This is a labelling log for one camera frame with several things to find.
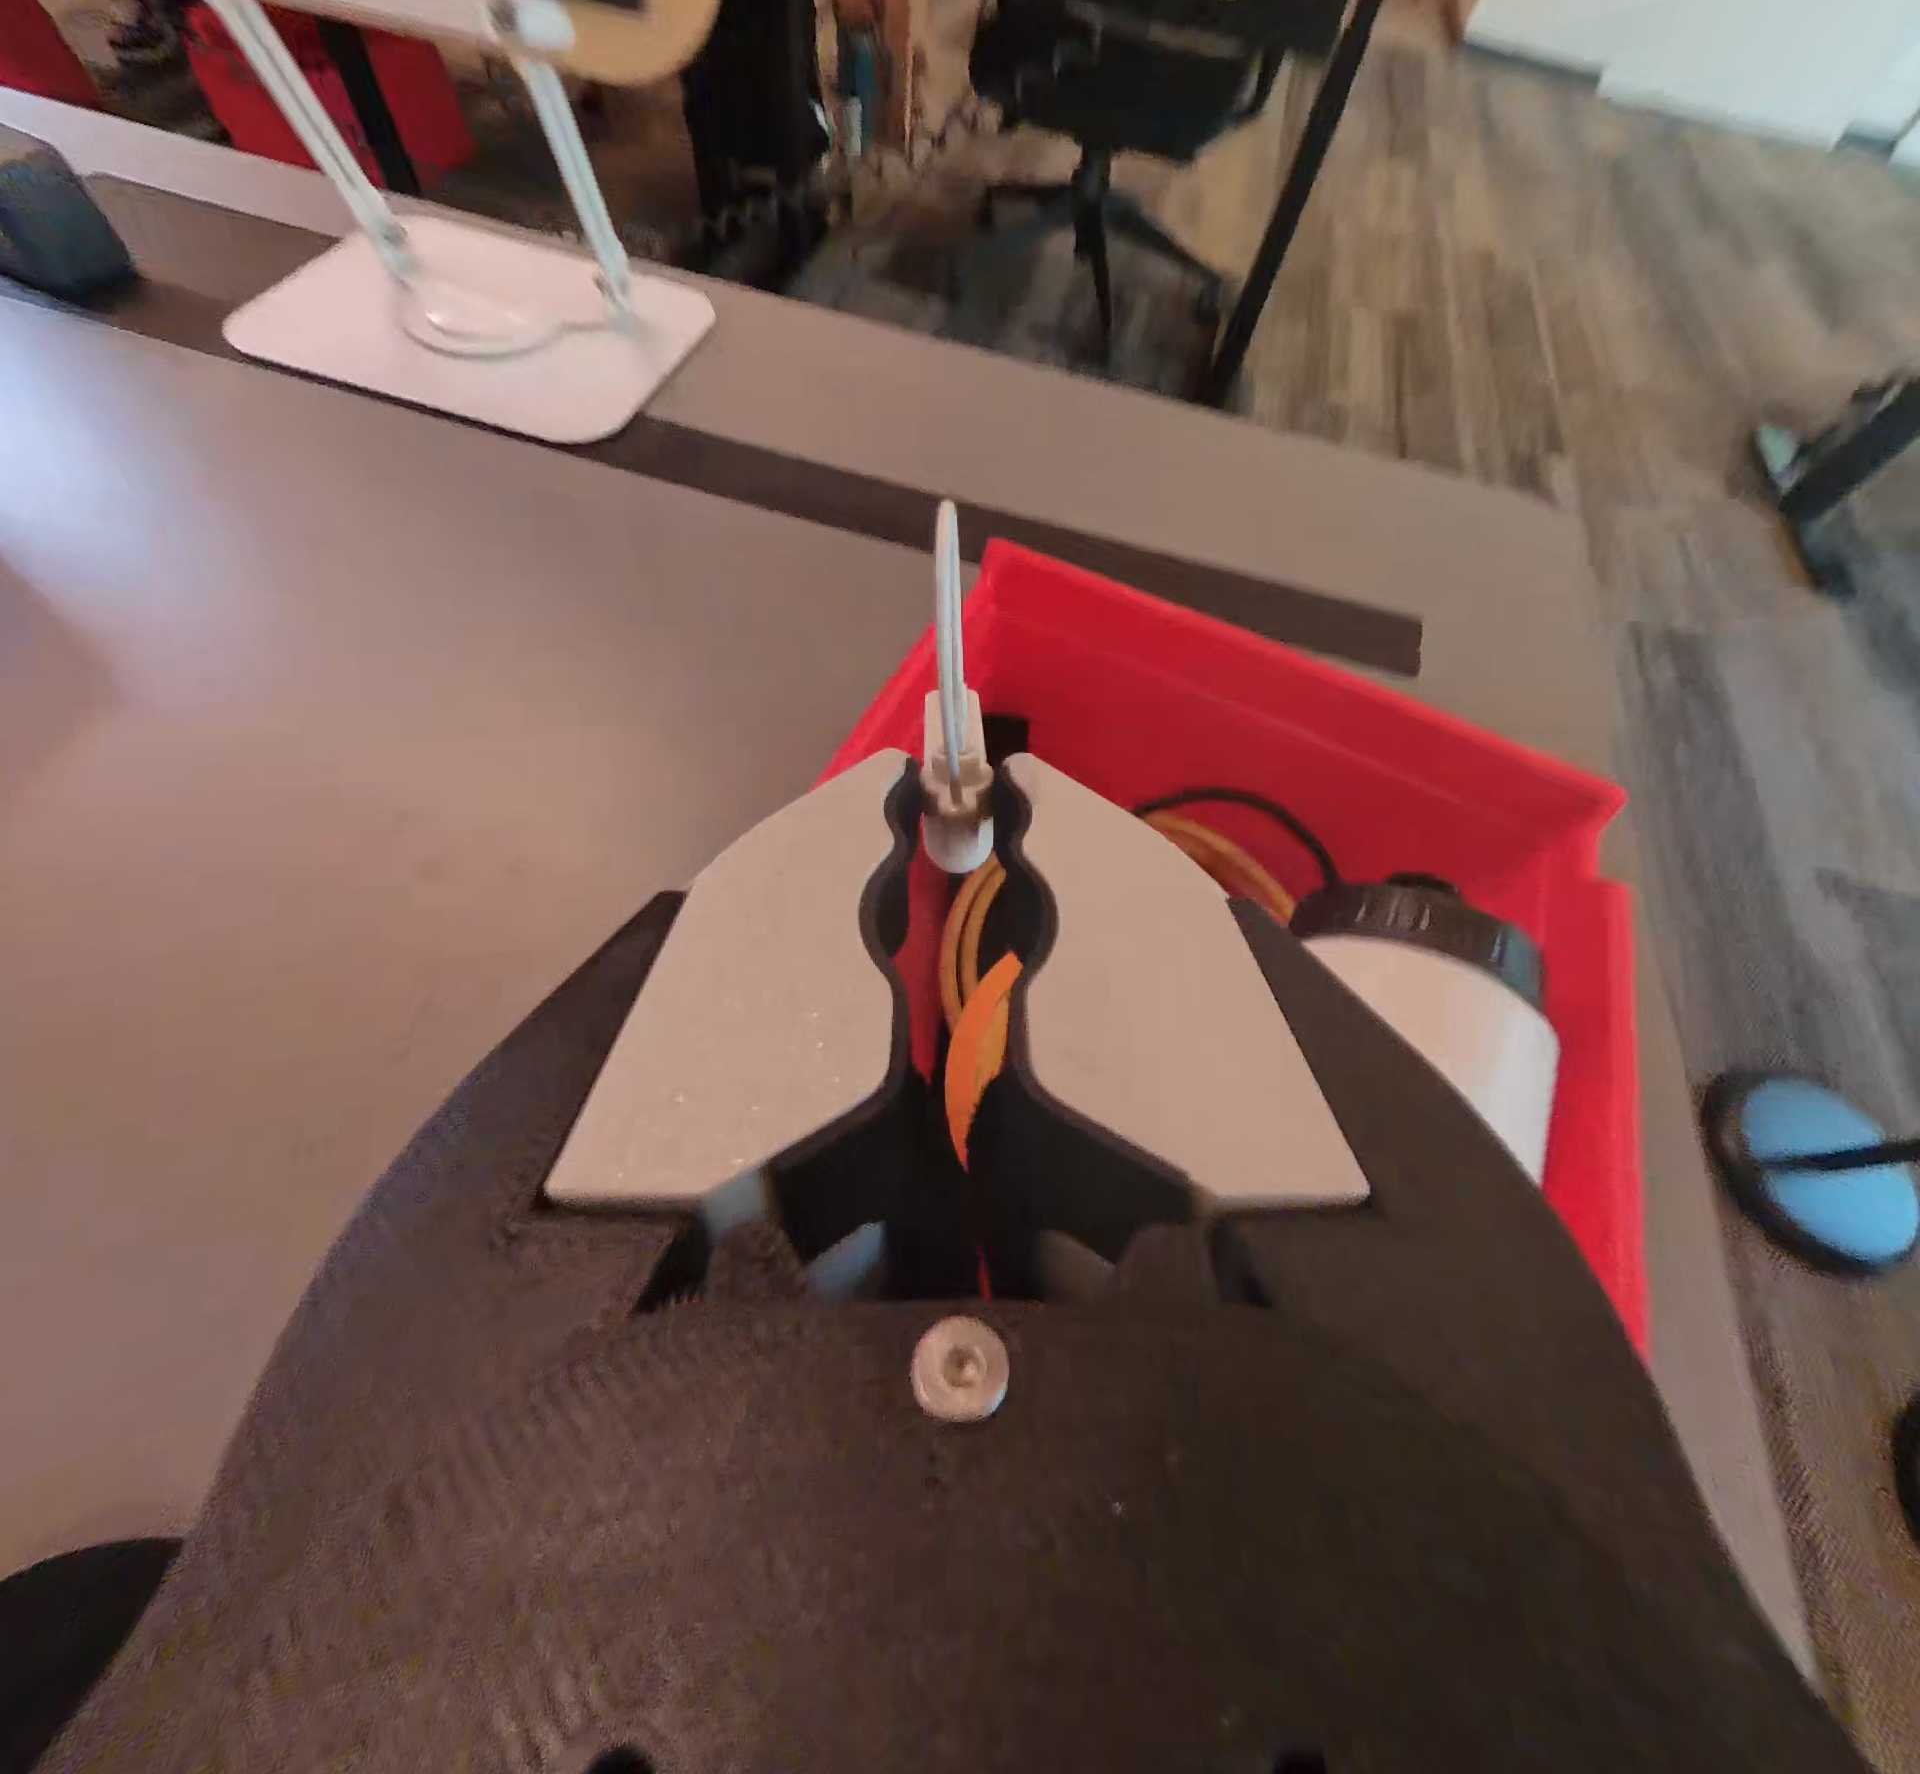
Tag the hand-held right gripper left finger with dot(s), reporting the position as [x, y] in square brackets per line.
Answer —
[737, 1026]

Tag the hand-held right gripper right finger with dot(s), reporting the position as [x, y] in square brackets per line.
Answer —
[1186, 1026]

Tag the white bottle black cap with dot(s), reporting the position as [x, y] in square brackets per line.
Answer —
[1470, 1040]

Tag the red plastic bin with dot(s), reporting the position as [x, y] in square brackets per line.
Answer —
[1201, 724]

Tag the black desk foot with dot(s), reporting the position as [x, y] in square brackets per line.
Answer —
[1846, 471]

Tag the blue round disc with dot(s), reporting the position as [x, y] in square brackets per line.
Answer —
[1814, 1160]

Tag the black mesh cushion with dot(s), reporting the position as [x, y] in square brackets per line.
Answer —
[60, 1653]

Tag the black office chair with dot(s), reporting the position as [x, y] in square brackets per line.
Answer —
[1142, 64]

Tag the red crate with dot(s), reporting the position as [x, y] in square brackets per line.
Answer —
[422, 110]

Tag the small grey box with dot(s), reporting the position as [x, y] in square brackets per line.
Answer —
[54, 230]

